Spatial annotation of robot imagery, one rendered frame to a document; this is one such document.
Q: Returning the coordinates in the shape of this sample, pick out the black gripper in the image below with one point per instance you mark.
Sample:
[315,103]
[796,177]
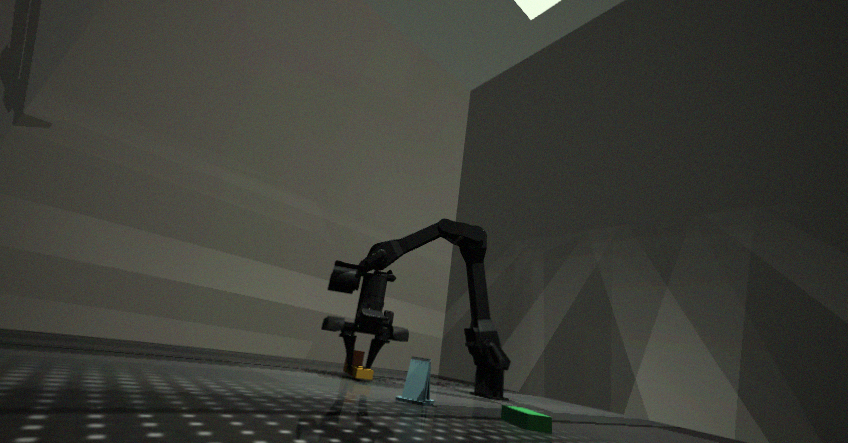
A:
[395,333]

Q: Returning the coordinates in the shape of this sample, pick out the yellow bar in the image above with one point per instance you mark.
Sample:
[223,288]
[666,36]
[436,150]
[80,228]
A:
[357,369]

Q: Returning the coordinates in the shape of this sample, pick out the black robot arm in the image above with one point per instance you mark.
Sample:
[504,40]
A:
[481,338]

